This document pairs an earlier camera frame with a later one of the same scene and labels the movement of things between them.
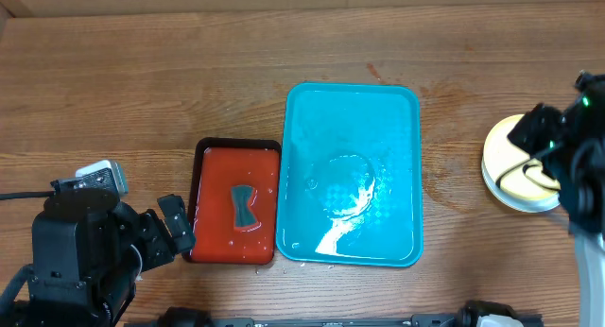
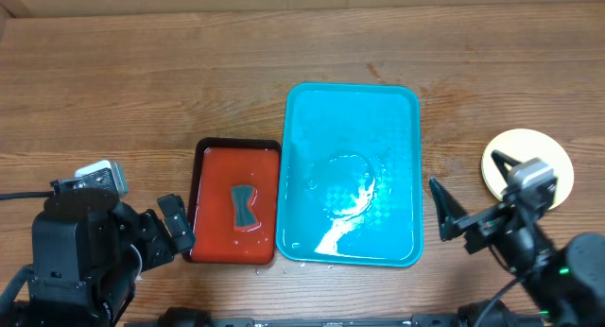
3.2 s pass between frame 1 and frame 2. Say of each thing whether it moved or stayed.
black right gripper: moved
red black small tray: stayed
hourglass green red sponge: stayed
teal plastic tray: stayed
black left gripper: stayed
